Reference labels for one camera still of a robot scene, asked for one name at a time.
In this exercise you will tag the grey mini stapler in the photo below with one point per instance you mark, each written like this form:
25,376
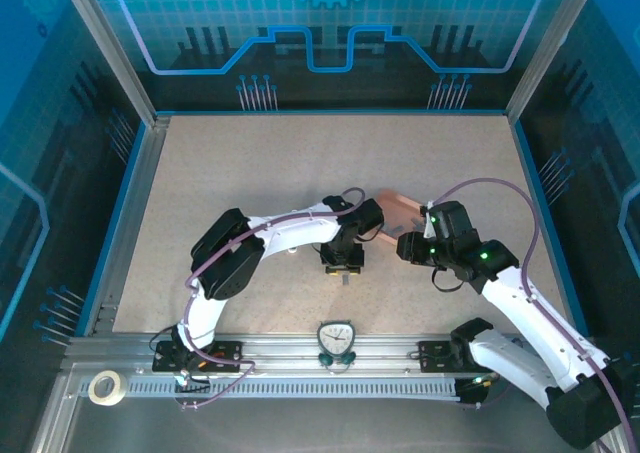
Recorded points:
345,280

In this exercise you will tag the pink plastic tray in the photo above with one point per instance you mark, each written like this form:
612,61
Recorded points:
395,208

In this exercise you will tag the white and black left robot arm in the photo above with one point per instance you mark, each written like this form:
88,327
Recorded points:
295,228

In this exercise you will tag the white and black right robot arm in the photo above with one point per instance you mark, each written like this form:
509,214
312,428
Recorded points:
525,323

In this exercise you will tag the small green alarm clock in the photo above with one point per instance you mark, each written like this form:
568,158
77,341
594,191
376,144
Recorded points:
336,338

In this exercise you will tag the white tape roll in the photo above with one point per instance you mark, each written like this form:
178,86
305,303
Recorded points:
117,390

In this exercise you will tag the aluminium mounting rail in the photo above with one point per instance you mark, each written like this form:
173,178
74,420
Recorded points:
280,348

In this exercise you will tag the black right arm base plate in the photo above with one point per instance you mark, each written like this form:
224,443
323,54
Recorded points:
432,355

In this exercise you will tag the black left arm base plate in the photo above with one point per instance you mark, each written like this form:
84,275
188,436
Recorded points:
227,353

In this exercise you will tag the aluminium side frame rail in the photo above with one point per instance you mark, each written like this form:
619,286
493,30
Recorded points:
135,213

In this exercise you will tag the aluminium right frame post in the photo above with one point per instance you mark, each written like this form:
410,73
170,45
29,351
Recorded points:
545,48

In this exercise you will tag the aluminium frame post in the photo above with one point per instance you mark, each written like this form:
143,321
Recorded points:
110,48
545,48

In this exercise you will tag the aluminium left frame post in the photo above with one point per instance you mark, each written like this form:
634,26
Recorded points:
110,48

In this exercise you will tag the aluminium front frame profile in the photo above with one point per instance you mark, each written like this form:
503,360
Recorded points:
52,418

